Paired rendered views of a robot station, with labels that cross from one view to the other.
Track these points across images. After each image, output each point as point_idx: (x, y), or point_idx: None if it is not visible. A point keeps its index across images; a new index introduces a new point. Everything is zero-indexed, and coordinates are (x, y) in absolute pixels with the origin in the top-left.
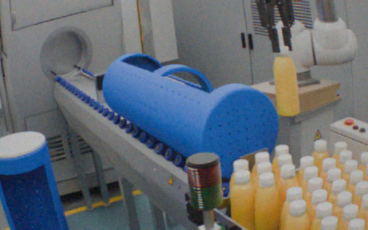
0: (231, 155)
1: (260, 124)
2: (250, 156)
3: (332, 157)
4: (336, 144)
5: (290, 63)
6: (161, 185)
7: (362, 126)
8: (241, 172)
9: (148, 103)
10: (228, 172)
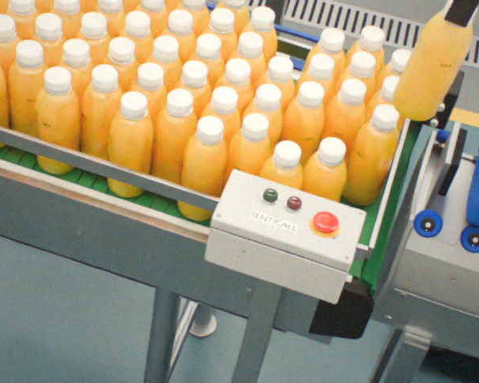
0: None
1: None
2: (450, 136)
3: None
4: (296, 146)
5: (428, 24)
6: None
7: (285, 220)
8: (377, 35)
9: None
10: None
